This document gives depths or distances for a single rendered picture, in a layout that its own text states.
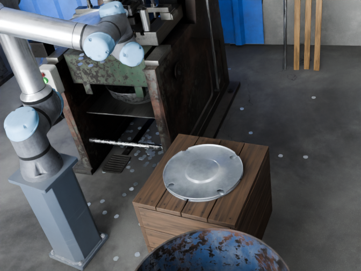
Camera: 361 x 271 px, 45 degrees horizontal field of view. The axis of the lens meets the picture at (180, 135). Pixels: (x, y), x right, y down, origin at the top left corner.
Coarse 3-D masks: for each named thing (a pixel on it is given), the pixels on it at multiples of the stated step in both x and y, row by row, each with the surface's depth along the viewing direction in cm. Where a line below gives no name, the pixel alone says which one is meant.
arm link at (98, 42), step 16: (0, 16) 121; (16, 16) 121; (32, 16) 121; (48, 16) 123; (0, 32) 124; (16, 32) 122; (32, 32) 121; (48, 32) 121; (64, 32) 120; (80, 32) 120; (96, 32) 119; (112, 32) 122; (80, 48) 122; (96, 48) 118; (112, 48) 121
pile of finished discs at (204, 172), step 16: (208, 144) 169; (176, 160) 165; (192, 160) 163; (208, 160) 161; (224, 160) 161; (240, 160) 159; (176, 176) 158; (192, 176) 156; (208, 176) 154; (224, 176) 154; (240, 176) 151; (176, 192) 151; (192, 192) 150; (208, 192) 149; (224, 192) 147
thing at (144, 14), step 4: (144, 8) 175; (140, 12) 175; (144, 12) 175; (140, 16) 176; (144, 16) 176; (148, 16) 177; (144, 20) 177; (148, 20) 177; (144, 24) 178; (148, 24) 178; (144, 28) 179; (148, 28) 179
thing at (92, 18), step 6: (90, 12) 184; (96, 12) 183; (126, 12) 174; (72, 18) 181; (78, 18) 181; (84, 18) 179; (90, 18) 175; (96, 18) 174; (90, 24) 169; (96, 24) 168
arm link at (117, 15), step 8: (104, 8) 128; (112, 8) 127; (120, 8) 128; (104, 16) 128; (112, 16) 127; (120, 16) 129; (120, 24) 127; (128, 24) 132; (120, 32) 126; (128, 32) 132; (120, 40) 132
